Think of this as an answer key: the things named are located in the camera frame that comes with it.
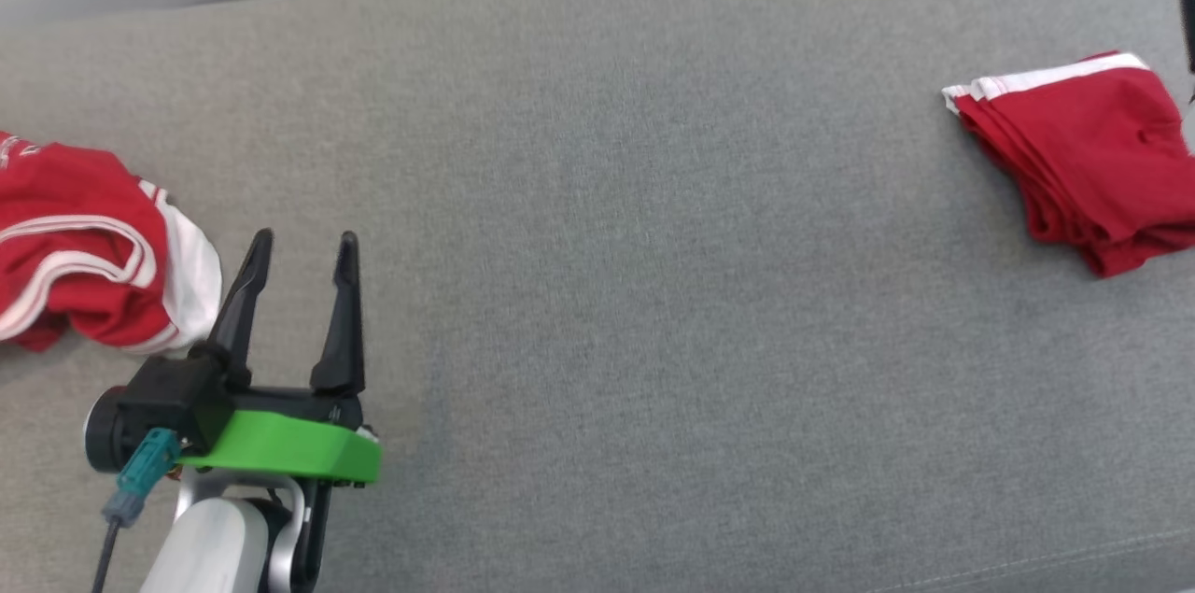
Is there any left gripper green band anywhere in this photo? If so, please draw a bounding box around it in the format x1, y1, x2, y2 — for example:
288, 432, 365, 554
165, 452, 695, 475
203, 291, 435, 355
176, 229, 383, 487

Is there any red shorts white trim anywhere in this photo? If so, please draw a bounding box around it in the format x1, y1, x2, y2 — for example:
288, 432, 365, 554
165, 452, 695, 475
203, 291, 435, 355
941, 51, 1195, 279

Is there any red Bulls basketball jersey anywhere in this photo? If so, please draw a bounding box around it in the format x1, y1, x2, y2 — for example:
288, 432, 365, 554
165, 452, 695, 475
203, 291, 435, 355
0, 131, 224, 357

